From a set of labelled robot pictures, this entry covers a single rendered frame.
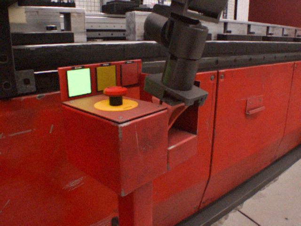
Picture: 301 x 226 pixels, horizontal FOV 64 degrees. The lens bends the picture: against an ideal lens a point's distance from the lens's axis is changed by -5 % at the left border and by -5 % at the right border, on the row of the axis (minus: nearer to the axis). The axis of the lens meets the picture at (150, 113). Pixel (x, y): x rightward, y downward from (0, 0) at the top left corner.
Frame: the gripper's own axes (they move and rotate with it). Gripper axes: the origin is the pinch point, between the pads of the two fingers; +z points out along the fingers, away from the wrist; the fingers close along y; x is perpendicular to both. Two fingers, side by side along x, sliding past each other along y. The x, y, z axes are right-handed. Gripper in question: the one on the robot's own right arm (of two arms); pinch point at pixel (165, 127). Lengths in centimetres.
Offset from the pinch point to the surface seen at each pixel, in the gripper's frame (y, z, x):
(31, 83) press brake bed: 27.7, 0.0, 14.1
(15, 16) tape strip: 43.0, -11.4, 11.9
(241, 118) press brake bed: 8, 22, -72
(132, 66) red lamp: 13.1, -7.6, -1.5
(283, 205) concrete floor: -25, 68, -99
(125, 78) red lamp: 12.4, -5.2, 0.6
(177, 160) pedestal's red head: -5.8, 3.3, 2.0
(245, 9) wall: 282, -15, -660
